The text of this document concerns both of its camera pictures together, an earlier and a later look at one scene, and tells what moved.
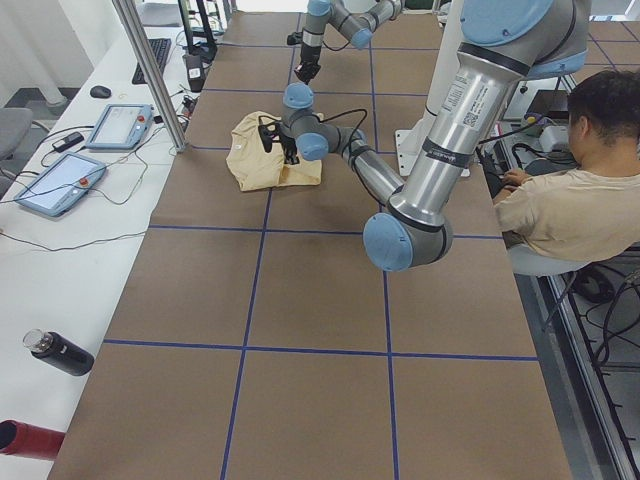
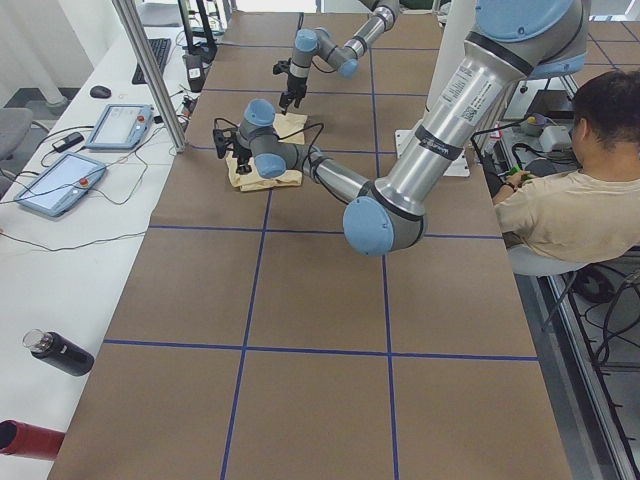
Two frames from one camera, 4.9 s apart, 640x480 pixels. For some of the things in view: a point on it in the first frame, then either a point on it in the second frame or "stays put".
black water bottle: [59, 351] stays put
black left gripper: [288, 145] → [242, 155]
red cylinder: [29, 440] stays put
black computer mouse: [100, 91] stays put
